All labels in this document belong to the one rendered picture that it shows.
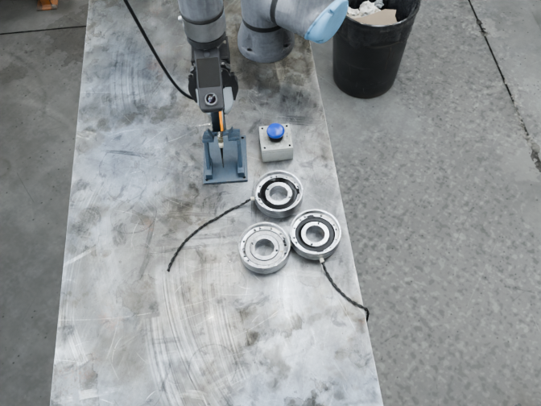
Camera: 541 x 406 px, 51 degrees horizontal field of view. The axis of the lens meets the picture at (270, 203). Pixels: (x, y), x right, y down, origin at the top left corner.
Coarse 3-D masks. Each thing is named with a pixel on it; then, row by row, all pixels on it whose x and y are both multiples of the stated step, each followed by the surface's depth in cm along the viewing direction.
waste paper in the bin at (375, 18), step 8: (376, 0) 231; (360, 8) 230; (368, 8) 227; (376, 8) 229; (352, 16) 222; (360, 16) 222; (368, 16) 220; (376, 16) 220; (384, 16) 220; (392, 16) 220; (376, 24) 220; (384, 24) 220
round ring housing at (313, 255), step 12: (300, 216) 118; (324, 216) 119; (312, 228) 119; (324, 228) 117; (336, 228) 117; (324, 240) 116; (336, 240) 116; (300, 252) 114; (312, 252) 113; (324, 252) 113
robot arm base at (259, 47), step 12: (240, 36) 146; (252, 36) 142; (264, 36) 141; (276, 36) 142; (288, 36) 145; (240, 48) 148; (252, 48) 146; (264, 48) 143; (276, 48) 144; (288, 48) 146; (252, 60) 147; (264, 60) 146; (276, 60) 147
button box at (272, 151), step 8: (264, 128) 129; (288, 128) 129; (264, 136) 128; (288, 136) 128; (264, 144) 127; (272, 144) 127; (280, 144) 127; (288, 144) 127; (264, 152) 127; (272, 152) 127; (280, 152) 127; (288, 152) 128; (264, 160) 129; (272, 160) 130; (280, 160) 130
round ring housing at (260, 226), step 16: (256, 224) 117; (272, 224) 117; (240, 240) 115; (256, 240) 116; (272, 240) 116; (288, 240) 115; (240, 256) 115; (256, 256) 114; (272, 256) 114; (288, 256) 115; (256, 272) 114
